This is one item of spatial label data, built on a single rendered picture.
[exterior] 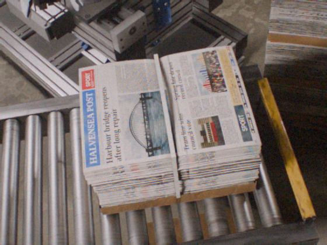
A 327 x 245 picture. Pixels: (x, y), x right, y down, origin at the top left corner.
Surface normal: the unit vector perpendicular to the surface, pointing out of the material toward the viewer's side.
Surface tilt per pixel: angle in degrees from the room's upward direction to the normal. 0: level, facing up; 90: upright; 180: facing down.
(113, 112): 1
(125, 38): 90
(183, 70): 2
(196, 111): 1
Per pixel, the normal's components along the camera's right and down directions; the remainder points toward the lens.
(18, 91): -0.08, -0.58
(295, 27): -0.23, 0.81
